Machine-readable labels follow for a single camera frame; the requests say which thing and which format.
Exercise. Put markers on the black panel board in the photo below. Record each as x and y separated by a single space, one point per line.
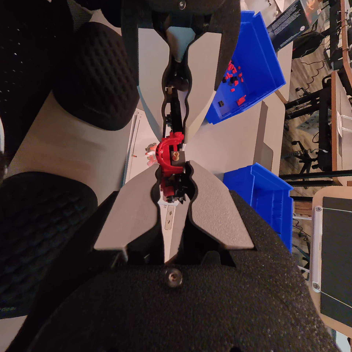
338 247

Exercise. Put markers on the lego set box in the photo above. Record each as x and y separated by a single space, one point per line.
288 24

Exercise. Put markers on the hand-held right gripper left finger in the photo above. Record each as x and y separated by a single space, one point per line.
132 217

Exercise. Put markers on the white lego instruction booklet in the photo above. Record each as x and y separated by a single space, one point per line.
143 137

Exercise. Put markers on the pile of loose lego pieces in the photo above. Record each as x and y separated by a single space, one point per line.
233 77

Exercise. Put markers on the black desk leg frame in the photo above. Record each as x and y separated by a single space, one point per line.
324 110

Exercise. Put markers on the blue storage bin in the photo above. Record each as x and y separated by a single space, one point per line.
261 68
264 203

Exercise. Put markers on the wooden desk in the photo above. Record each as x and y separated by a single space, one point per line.
341 148

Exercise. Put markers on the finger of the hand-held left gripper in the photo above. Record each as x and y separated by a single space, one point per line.
205 82
151 77

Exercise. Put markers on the red curved lego piece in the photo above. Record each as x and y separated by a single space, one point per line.
162 154

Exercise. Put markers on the white bar with thin rods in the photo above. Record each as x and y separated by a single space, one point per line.
316 247

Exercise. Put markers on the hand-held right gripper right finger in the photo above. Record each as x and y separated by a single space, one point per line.
220 217

